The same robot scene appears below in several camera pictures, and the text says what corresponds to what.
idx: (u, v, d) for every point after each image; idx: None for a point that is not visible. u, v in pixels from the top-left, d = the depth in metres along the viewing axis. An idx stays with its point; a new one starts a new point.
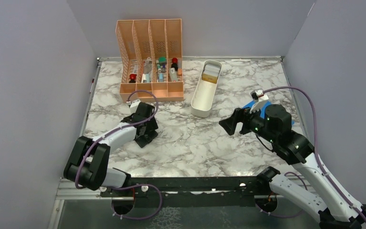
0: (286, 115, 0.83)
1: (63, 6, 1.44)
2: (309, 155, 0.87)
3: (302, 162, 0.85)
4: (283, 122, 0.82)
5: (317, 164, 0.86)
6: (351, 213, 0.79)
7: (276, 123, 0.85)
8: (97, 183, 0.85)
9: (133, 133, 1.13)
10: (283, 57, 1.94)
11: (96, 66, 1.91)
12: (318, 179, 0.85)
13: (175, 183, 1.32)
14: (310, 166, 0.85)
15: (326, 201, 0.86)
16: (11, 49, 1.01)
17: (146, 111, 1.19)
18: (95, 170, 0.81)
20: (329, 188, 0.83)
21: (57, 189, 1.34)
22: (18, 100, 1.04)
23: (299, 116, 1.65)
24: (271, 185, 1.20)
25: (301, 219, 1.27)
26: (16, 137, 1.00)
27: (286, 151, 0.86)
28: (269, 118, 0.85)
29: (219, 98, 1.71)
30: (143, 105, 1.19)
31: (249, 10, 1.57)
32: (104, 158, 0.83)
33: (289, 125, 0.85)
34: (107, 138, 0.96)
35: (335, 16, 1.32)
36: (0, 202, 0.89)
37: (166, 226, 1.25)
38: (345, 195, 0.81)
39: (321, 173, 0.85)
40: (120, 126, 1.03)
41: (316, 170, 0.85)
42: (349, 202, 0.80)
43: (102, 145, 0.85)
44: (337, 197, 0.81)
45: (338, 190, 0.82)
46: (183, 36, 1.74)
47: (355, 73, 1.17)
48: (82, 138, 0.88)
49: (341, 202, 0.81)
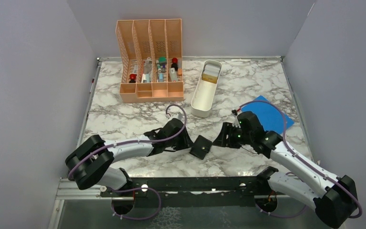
0: (252, 116, 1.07)
1: (63, 6, 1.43)
2: (278, 143, 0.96)
3: (271, 148, 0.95)
4: (250, 120, 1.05)
5: (287, 148, 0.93)
6: (327, 183, 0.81)
7: (247, 124, 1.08)
8: (87, 186, 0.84)
9: (147, 150, 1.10)
10: (283, 57, 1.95)
11: (96, 66, 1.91)
12: (289, 160, 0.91)
13: (175, 183, 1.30)
14: (279, 151, 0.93)
15: (307, 182, 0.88)
16: (9, 49, 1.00)
17: (172, 131, 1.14)
18: (90, 172, 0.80)
20: (301, 166, 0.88)
21: (57, 189, 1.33)
22: (17, 99, 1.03)
23: (299, 116, 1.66)
24: (270, 182, 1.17)
25: (301, 219, 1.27)
26: (15, 136, 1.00)
27: (260, 145, 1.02)
28: (240, 120, 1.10)
29: (219, 98, 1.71)
30: (170, 125, 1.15)
31: (250, 10, 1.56)
32: (102, 167, 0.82)
33: (259, 124, 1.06)
34: (118, 147, 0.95)
35: (335, 16, 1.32)
36: (0, 202, 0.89)
37: (166, 226, 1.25)
38: (317, 169, 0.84)
39: (291, 155, 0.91)
40: (137, 140, 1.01)
41: (286, 152, 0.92)
42: (322, 174, 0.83)
43: (106, 154, 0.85)
44: (310, 172, 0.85)
45: (309, 165, 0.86)
46: (183, 35, 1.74)
47: (355, 73, 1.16)
48: (96, 137, 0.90)
49: (315, 176, 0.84)
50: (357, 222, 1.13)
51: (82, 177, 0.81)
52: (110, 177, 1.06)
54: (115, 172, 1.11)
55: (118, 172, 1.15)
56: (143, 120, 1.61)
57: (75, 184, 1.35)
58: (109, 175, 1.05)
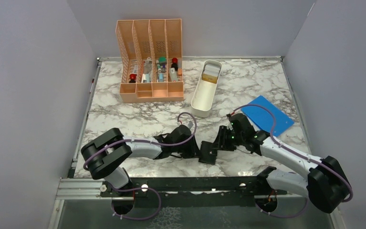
0: (241, 117, 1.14)
1: (63, 6, 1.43)
2: (265, 139, 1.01)
3: (259, 143, 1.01)
4: (240, 121, 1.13)
5: (274, 141, 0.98)
6: (310, 165, 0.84)
7: (238, 125, 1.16)
8: (100, 177, 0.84)
9: (154, 154, 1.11)
10: (283, 57, 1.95)
11: (96, 66, 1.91)
12: (276, 150, 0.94)
13: (175, 183, 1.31)
14: (266, 144, 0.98)
15: (295, 169, 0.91)
16: (8, 49, 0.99)
17: (179, 138, 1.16)
18: (105, 163, 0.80)
20: (287, 154, 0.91)
21: (57, 189, 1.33)
22: (17, 99, 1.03)
23: (299, 116, 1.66)
24: (269, 180, 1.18)
25: (301, 219, 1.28)
26: (15, 136, 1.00)
27: (250, 143, 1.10)
28: (232, 122, 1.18)
29: (219, 98, 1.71)
30: (177, 131, 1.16)
31: (250, 10, 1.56)
32: (119, 159, 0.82)
33: (249, 124, 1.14)
34: (134, 143, 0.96)
35: (335, 16, 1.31)
36: (0, 202, 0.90)
37: (166, 226, 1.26)
38: (300, 154, 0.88)
39: (278, 146, 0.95)
40: (149, 141, 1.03)
41: (273, 145, 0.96)
42: (305, 158, 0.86)
43: (125, 147, 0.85)
44: (294, 158, 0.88)
45: (293, 151, 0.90)
46: (183, 35, 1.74)
47: (355, 73, 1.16)
48: (115, 130, 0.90)
49: (300, 160, 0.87)
50: (357, 223, 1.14)
51: (96, 167, 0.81)
52: (117, 174, 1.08)
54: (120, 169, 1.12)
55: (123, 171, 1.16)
56: (143, 120, 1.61)
57: (75, 184, 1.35)
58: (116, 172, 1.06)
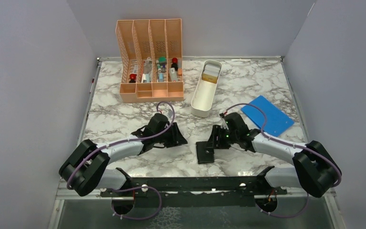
0: (236, 116, 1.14)
1: (62, 6, 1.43)
2: (257, 135, 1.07)
3: (251, 139, 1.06)
4: (235, 120, 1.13)
5: (262, 135, 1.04)
6: (295, 150, 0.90)
7: (232, 123, 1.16)
8: (87, 192, 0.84)
9: (137, 149, 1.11)
10: (283, 57, 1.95)
11: (96, 66, 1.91)
12: (265, 142, 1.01)
13: (175, 183, 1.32)
14: (256, 139, 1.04)
15: (285, 157, 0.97)
16: (8, 49, 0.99)
17: (157, 126, 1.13)
18: (87, 177, 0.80)
20: (275, 144, 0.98)
21: (57, 189, 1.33)
22: (17, 100, 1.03)
23: (299, 116, 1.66)
24: (267, 177, 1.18)
25: (301, 219, 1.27)
26: (15, 137, 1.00)
27: (244, 141, 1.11)
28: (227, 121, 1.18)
29: (219, 98, 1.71)
30: (154, 120, 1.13)
31: (250, 10, 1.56)
32: (99, 168, 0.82)
33: (243, 122, 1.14)
34: (111, 148, 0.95)
35: (335, 16, 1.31)
36: (0, 203, 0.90)
37: (166, 226, 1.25)
38: (287, 141, 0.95)
39: (267, 139, 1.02)
40: (127, 139, 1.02)
41: (262, 138, 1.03)
42: (290, 144, 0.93)
43: (101, 155, 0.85)
44: (281, 146, 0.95)
45: (279, 141, 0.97)
46: (183, 35, 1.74)
47: (355, 73, 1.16)
48: (86, 141, 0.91)
49: (286, 147, 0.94)
50: (358, 223, 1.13)
51: (81, 182, 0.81)
52: (107, 179, 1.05)
54: (111, 173, 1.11)
55: (115, 173, 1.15)
56: (143, 120, 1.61)
57: None
58: (106, 177, 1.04)
